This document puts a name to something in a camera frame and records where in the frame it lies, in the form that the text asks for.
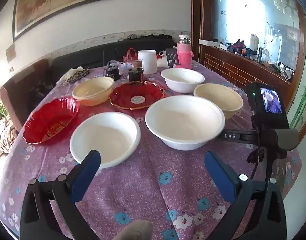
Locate patterned blanket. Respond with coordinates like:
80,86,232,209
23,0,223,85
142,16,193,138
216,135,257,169
0,116,19,157

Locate black white strap bundle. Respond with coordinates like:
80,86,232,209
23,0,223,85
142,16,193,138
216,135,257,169
30,81,53,97

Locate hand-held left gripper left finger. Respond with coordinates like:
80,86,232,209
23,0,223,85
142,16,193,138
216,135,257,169
20,150,101,240

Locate wooden glass partition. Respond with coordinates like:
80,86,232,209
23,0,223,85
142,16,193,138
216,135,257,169
189,0,306,140

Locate red plastic bag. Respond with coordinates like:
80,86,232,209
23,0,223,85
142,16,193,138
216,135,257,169
122,48,138,63

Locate brown armchair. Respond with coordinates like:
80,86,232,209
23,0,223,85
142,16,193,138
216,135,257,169
0,59,54,133

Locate red gold-rimmed plate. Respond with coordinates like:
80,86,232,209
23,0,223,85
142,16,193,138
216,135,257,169
109,80,165,110

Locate framed painting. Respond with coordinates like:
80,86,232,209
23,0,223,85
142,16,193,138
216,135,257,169
12,0,114,42

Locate small wall picture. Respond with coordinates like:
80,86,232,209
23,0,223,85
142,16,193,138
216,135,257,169
6,43,16,63

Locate pink thermos bottle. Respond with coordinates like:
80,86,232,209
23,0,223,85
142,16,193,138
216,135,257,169
177,35,195,69

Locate red scalloped plate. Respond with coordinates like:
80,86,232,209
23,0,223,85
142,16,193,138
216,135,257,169
23,96,80,145

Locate large white bowl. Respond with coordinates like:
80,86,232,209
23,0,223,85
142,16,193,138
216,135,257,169
145,95,225,151

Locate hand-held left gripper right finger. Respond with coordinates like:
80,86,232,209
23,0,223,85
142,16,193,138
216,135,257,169
204,151,287,240

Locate dark brown box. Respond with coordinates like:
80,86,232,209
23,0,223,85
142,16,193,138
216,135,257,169
128,68,145,82

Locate black slotted spatula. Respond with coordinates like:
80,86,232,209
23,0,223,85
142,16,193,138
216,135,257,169
165,48,180,68

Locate white plastic jar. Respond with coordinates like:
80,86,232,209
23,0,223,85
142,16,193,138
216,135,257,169
138,50,157,75

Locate white gloves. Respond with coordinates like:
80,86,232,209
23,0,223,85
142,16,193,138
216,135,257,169
56,66,83,85

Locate leopard print cloth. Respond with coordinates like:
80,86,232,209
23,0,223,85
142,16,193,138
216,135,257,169
65,69,92,83

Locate green cushion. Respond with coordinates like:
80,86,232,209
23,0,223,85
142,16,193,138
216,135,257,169
0,103,9,120

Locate black power adapter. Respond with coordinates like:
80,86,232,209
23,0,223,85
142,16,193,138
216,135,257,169
105,63,120,81

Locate white flat box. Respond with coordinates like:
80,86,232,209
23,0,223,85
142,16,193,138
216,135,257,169
198,39,221,47

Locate purple floral tablecloth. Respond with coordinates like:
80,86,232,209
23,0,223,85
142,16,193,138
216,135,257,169
0,65,302,240

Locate cream ribbed bowl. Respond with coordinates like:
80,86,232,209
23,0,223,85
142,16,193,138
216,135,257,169
72,77,115,106
193,83,244,120

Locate black leather sofa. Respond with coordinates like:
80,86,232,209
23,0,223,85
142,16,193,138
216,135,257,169
50,36,176,77

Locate white plastic jug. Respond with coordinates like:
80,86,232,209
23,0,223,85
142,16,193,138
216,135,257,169
250,33,261,52

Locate person's left hand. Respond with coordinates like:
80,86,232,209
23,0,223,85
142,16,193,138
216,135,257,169
113,221,153,240

